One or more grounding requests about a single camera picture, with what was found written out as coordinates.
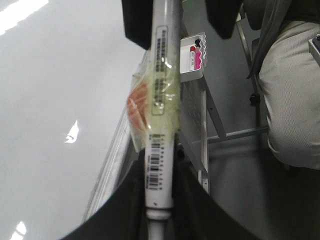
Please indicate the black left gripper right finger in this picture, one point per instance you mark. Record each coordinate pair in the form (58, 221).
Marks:
(222, 15)

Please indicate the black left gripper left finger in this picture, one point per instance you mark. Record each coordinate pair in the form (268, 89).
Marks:
(137, 20)

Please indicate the white whiteboard marker pen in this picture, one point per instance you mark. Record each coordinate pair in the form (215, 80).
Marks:
(162, 113)

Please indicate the red capped marker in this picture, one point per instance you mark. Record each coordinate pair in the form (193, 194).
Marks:
(192, 58)

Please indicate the pink capped marker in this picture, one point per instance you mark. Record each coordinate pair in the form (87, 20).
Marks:
(197, 58)

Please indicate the white marker holder tray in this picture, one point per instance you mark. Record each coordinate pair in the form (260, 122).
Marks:
(197, 40)

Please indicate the person in beige trousers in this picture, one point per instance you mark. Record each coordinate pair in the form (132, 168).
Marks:
(289, 78)

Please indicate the white whiteboard with aluminium frame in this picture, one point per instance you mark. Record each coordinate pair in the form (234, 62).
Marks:
(65, 74)

